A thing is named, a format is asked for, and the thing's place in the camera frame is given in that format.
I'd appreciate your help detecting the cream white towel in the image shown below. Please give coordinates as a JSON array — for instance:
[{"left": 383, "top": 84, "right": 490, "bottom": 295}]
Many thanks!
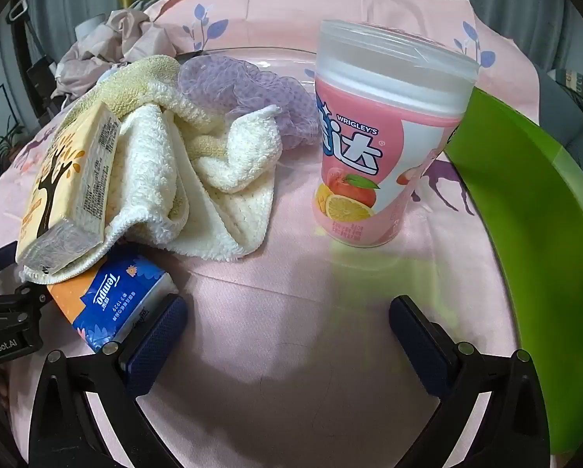
[{"left": 21, "top": 55, "right": 285, "bottom": 286}]

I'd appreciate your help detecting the black strapped bag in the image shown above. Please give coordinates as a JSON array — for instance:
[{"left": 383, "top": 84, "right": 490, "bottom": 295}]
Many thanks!
[{"left": 6, "top": 0, "right": 60, "bottom": 118}]

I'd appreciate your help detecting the potted green plant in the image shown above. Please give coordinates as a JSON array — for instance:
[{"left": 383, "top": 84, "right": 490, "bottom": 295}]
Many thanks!
[{"left": 0, "top": 127, "right": 29, "bottom": 167}]

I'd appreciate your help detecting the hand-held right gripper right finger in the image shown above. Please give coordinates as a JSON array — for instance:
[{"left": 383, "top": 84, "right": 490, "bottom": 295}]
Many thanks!
[{"left": 389, "top": 295, "right": 558, "bottom": 468}]

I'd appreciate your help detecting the pink gum container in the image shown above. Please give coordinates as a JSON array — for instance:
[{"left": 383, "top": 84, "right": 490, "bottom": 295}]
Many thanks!
[{"left": 312, "top": 19, "right": 480, "bottom": 248}]

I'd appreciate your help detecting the patterned cushion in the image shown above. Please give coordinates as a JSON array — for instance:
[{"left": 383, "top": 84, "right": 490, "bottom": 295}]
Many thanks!
[{"left": 552, "top": 67, "right": 583, "bottom": 120}]

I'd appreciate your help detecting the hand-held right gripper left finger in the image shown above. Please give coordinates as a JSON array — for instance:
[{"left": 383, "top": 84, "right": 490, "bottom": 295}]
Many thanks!
[{"left": 28, "top": 296, "right": 189, "bottom": 468}]

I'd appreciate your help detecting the crumpled pinkish grey cloth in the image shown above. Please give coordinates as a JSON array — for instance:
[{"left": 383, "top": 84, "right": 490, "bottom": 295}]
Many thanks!
[{"left": 52, "top": 7, "right": 185, "bottom": 101}]

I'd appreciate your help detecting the purple mesh bath sponge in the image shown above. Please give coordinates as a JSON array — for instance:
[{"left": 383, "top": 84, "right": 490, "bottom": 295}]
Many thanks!
[{"left": 177, "top": 55, "right": 322, "bottom": 149}]

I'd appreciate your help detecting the white paper roll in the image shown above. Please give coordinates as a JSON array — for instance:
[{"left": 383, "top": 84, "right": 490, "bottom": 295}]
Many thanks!
[{"left": 74, "top": 14, "right": 108, "bottom": 42}]

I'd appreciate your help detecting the yellow tree-print tissue pack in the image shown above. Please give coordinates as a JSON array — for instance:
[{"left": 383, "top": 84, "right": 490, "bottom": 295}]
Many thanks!
[{"left": 15, "top": 103, "right": 123, "bottom": 275}]

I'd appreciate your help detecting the blue orange tissue pack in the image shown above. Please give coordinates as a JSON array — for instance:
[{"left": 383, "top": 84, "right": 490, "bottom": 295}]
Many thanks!
[{"left": 46, "top": 246, "right": 181, "bottom": 369}]

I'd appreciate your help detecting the clear glass jar metal lid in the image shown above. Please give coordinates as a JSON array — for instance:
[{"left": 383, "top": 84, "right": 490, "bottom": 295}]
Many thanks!
[{"left": 177, "top": 45, "right": 322, "bottom": 81}]

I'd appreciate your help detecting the pink printed bedsheet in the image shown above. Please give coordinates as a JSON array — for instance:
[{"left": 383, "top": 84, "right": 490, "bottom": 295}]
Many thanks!
[{"left": 0, "top": 0, "right": 556, "bottom": 468}]

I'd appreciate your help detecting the green storage box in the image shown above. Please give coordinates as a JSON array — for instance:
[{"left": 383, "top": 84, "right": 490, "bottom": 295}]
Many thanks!
[{"left": 443, "top": 87, "right": 583, "bottom": 456}]

